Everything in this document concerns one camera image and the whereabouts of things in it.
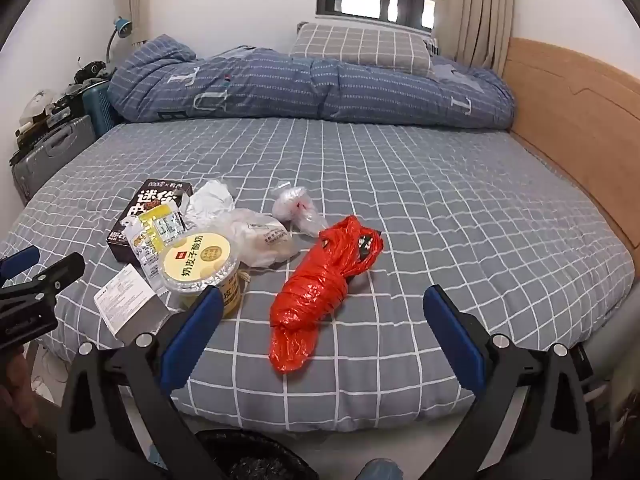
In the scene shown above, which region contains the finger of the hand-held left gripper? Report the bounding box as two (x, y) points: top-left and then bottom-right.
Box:
(0, 252), (86, 350)
(0, 248), (41, 281)

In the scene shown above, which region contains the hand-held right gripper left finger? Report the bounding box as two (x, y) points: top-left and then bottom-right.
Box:
(55, 285), (224, 480)

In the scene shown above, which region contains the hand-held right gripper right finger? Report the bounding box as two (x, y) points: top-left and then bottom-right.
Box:
(422, 285), (588, 480)

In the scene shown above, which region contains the yellow pudding cup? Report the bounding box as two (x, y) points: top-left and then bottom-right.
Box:
(159, 231), (242, 318)

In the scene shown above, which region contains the small white carton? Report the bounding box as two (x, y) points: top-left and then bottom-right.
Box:
(93, 262), (171, 343)

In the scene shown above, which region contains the yellow white sachet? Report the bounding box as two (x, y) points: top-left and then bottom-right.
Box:
(127, 205), (187, 281)

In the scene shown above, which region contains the white cotton pad bag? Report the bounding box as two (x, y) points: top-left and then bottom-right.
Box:
(220, 207), (297, 286)

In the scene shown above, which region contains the red plastic bag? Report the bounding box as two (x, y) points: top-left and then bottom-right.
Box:
(269, 215), (385, 373)

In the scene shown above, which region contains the white paper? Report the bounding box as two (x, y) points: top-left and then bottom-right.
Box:
(184, 180), (236, 233)

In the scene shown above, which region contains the dark brown snack box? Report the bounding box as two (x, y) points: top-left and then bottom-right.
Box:
(106, 178), (194, 263)

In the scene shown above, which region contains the black trash bin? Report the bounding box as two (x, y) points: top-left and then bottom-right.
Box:
(192, 427), (321, 480)

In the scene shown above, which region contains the small clear plastic bag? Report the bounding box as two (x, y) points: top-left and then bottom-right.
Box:
(271, 182), (328, 238)

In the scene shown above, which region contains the grey suitcase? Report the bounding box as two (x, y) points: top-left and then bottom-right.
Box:
(10, 115), (98, 206)

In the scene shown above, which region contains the bed with grey checked sheet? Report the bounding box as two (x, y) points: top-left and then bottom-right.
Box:
(0, 115), (636, 433)

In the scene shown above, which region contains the blue slipper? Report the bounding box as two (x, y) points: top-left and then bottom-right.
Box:
(357, 457), (403, 480)

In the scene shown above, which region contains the white bundle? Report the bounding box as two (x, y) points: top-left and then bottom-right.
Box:
(19, 89), (57, 126)

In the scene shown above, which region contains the stack of dark items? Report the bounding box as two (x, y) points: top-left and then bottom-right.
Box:
(30, 82), (93, 131)

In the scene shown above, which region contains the teal suitcase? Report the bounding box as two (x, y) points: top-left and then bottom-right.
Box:
(82, 77), (121, 136)

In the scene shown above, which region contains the black round device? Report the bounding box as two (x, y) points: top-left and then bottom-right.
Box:
(75, 59), (111, 85)

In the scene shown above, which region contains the wooden headboard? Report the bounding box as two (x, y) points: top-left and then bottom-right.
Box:
(502, 37), (640, 281)

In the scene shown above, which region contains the blue desk lamp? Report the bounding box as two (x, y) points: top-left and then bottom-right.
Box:
(102, 16), (133, 68)

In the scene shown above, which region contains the blue striped duvet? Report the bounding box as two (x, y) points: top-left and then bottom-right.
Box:
(107, 35), (517, 133)

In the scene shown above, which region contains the narrow beige curtain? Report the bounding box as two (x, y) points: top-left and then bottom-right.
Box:
(116, 0), (151, 43)

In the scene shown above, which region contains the grey checked pillow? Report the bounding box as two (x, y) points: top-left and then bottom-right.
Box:
(289, 22), (436, 77)

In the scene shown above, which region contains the wide beige curtain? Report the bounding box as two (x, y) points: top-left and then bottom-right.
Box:
(435, 0), (516, 71)

